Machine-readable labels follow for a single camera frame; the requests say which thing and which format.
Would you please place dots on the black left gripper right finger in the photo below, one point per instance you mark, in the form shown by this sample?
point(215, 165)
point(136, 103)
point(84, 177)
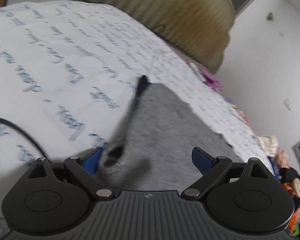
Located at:
point(213, 171)

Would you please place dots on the white bedsheet with blue script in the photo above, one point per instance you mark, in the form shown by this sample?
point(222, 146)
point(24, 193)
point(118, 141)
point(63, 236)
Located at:
point(69, 71)

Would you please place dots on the olive tufted headboard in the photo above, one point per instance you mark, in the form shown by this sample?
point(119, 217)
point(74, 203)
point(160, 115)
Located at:
point(200, 28)

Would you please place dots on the purple cloth item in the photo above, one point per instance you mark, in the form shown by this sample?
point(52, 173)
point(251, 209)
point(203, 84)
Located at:
point(211, 81)

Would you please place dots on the grey knit sock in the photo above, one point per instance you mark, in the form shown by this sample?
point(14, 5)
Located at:
point(157, 154)

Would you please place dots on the white small box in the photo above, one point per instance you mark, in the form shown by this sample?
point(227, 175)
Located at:
point(197, 71)

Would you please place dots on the white wall switch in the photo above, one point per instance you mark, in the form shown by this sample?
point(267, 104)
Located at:
point(288, 104)

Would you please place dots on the floral patterned fabric pile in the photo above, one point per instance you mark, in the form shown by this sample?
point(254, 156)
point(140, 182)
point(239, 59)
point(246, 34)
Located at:
point(283, 172)

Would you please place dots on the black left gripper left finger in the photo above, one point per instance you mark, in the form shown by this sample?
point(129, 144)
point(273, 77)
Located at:
point(82, 170)

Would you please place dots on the dark navy sock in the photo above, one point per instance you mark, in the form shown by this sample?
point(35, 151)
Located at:
point(116, 146)

